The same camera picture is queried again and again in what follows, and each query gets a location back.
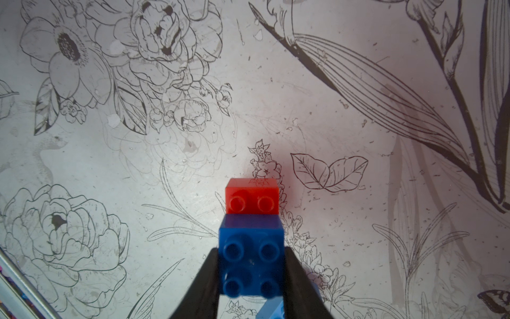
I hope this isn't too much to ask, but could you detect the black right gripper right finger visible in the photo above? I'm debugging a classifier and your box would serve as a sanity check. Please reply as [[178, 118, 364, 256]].
[[283, 247, 333, 319]]

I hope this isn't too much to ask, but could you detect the long red lego brick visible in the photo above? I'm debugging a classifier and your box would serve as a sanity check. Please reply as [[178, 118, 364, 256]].
[[225, 178, 280, 215]]

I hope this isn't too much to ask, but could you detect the long blue lego brick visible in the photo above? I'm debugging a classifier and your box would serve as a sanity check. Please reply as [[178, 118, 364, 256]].
[[256, 280, 333, 318]]

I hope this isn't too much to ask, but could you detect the small blue lego brick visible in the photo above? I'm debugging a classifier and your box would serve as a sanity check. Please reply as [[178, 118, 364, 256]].
[[219, 214, 284, 299]]

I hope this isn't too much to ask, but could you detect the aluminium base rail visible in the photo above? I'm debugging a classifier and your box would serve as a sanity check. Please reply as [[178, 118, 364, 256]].
[[1, 250, 61, 318]]

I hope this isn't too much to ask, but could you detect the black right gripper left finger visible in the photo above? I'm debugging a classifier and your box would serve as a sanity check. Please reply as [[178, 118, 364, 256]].
[[170, 248, 220, 319]]

